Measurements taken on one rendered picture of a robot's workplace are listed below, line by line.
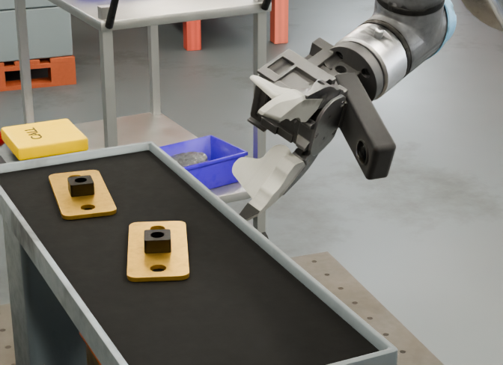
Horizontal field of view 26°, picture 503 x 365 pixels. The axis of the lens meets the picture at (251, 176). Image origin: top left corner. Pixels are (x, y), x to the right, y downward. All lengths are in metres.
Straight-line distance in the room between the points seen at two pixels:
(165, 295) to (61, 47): 4.54
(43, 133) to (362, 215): 2.82
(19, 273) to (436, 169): 3.28
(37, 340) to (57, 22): 4.22
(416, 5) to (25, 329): 0.53
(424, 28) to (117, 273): 0.61
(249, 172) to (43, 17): 4.05
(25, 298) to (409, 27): 0.51
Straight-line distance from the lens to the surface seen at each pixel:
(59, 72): 5.19
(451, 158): 4.26
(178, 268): 0.67
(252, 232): 0.72
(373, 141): 1.06
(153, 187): 0.81
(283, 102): 1.00
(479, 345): 2.97
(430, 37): 1.21
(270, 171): 1.11
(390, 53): 1.16
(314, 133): 1.08
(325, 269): 1.72
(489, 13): 0.74
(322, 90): 1.04
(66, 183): 0.81
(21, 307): 0.98
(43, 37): 5.14
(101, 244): 0.72
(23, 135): 0.93
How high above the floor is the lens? 1.46
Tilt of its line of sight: 21 degrees down
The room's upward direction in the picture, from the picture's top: straight up
